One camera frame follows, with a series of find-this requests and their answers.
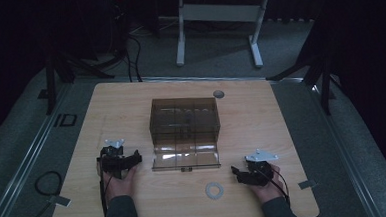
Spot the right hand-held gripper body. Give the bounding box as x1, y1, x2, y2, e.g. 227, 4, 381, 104
242, 147, 281, 188

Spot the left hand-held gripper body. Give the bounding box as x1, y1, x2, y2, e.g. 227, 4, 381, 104
96, 137, 135, 182

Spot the person's right hand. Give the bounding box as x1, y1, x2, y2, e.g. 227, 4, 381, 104
247, 163, 287, 206

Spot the person's left hand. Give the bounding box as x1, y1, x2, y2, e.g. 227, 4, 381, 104
97, 157, 141, 207

